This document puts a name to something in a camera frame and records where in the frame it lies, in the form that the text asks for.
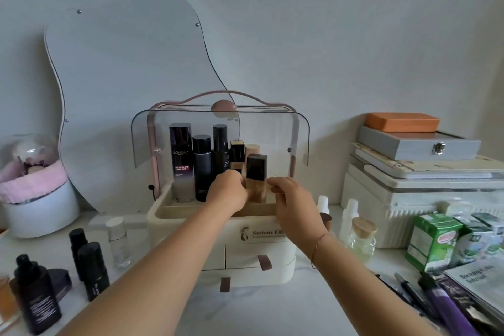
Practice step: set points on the person's right hand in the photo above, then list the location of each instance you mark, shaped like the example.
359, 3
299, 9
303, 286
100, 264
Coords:
297, 213

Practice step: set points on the person's left hand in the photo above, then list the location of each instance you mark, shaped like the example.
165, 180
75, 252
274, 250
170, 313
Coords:
226, 194

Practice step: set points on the person's right fingers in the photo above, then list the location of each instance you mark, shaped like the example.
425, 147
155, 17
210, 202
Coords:
280, 187

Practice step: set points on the person's left fingers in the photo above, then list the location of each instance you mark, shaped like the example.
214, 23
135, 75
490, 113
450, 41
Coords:
238, 184

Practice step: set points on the person's right forearm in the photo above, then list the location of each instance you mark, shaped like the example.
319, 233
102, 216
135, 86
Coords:
366, 292

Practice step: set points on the person's left forearm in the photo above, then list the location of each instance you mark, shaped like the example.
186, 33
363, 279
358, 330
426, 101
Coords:
157, 276

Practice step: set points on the square black-capped foundation bottle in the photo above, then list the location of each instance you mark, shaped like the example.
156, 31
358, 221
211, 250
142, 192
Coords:
256, 178

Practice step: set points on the small black-capped foundation bottle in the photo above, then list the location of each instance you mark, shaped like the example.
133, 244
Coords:
237, 154

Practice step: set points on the beige-capped bottle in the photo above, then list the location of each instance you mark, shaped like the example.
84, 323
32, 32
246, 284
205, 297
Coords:
252, 149

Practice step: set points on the slim black pump bottle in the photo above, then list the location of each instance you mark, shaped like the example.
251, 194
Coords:
221, 150

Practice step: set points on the black cylindrical bottle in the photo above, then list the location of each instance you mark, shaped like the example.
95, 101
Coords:
202, 166

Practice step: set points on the small white spray bottle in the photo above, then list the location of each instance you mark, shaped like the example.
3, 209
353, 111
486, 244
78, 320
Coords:
323, 205

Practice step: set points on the small brown cap bottle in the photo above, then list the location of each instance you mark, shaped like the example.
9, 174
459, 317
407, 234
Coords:
326, 222

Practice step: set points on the tall black red-gradient bottle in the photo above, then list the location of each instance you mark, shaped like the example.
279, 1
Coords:
181, 162

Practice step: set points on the cream cosmetic organizer clear lid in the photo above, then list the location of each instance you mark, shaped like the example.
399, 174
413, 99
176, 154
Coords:
252, 249

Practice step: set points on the large white spray bottle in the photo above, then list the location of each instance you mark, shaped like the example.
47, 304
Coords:
348, 217

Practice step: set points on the glass jar wooden lid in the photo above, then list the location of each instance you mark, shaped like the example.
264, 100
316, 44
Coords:
362, 241

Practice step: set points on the white ribbed storage box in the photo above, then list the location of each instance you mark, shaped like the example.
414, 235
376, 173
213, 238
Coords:
378, 209

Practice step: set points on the clear bottle white cap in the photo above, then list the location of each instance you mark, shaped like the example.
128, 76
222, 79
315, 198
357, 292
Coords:
119, 245

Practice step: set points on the grey box metal clasp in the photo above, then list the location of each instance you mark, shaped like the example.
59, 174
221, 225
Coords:
409, 144

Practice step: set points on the wavy frameless mirror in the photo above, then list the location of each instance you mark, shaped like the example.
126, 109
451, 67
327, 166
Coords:
118, 103

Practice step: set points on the large green carton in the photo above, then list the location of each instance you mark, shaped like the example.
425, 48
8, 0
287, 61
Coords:
431, 241

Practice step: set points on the black pen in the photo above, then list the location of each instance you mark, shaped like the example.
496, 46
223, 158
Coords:
409, 292

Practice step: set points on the wide black stick tube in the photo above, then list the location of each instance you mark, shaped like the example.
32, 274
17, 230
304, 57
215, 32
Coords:
93, 272

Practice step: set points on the slim black stick tube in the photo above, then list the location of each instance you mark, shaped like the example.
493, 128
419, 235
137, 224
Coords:
76, 245

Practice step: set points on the white round box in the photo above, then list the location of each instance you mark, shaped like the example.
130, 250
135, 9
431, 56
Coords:
43, 215

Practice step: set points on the small green white carton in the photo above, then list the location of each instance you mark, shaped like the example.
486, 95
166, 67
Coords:
492, 223
472, 245

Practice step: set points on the dark compact case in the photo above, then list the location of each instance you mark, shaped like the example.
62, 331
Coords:
63, 282

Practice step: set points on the purple tube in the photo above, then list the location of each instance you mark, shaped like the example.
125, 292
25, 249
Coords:
445, 308

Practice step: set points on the pink fluffy cloth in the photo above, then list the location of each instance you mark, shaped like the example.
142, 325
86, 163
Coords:
31, 184

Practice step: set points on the glass dome with flower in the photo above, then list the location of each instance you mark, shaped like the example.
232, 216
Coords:
29, 152

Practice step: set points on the printed paper booklet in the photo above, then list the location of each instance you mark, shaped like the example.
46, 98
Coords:
480, 280

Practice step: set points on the black dropper bottle white print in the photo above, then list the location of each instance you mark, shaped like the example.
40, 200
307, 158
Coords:
37, 300

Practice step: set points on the amber glass jar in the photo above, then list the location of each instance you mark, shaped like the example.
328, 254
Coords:
7, 300

